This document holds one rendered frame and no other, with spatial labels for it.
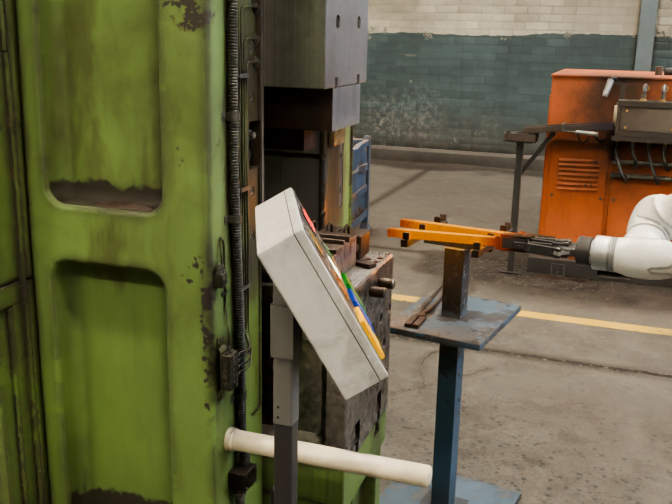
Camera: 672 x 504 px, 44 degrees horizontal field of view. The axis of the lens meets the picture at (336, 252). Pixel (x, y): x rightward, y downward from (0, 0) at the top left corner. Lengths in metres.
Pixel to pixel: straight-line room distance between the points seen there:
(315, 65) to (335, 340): 0.71
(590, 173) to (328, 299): 4.22
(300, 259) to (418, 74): 8.49
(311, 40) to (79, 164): 0.56
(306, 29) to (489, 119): 7.81
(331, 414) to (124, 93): 0.86
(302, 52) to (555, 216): 3.82
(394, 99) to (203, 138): 8.21
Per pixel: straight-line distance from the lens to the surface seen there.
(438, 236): 2.34
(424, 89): 9.68
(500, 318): 2.53
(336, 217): 2.37
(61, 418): 2.01
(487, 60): 9.52
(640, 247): 2.19
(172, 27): 1.64
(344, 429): 2.00
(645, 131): 5.21
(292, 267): 1.25
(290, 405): 1.50
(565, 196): 5.43
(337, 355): 1.31
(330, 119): 1.85
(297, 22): 1.81
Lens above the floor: 1.49
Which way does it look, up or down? 15 degrees down
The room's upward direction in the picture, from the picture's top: 1 degrees clockwise
